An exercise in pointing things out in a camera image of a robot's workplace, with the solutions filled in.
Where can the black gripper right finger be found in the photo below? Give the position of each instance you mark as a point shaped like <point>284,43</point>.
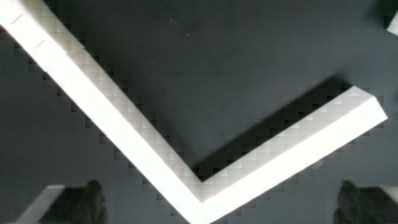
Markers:
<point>366,204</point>

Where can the white U-shaped fence frame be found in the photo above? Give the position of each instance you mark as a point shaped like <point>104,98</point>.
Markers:
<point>202,198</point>

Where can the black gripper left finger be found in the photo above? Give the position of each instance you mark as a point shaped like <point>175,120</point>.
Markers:
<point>67,205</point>

